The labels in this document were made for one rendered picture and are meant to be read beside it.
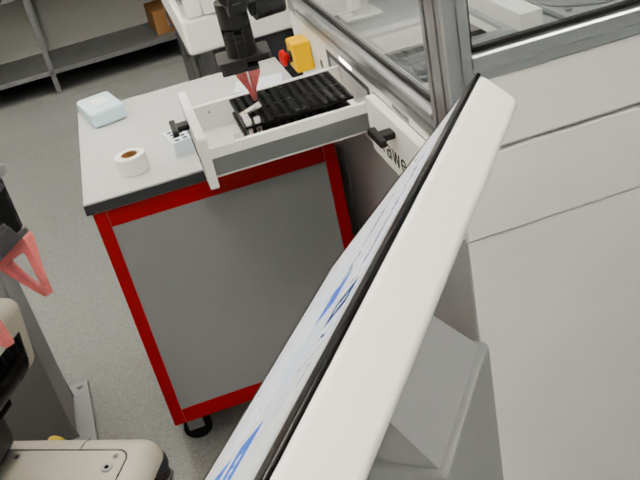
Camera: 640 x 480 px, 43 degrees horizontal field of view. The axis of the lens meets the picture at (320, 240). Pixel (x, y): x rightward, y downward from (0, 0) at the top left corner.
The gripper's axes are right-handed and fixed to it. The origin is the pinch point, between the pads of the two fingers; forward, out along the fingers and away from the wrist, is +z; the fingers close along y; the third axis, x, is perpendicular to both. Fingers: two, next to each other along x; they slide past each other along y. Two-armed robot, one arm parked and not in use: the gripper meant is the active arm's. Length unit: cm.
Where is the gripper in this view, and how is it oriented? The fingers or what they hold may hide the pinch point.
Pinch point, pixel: (253, 95)
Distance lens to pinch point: 162.7
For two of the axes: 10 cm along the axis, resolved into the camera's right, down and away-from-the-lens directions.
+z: 1.9, 8.0, 5.7
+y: -9.6, 2.8, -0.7
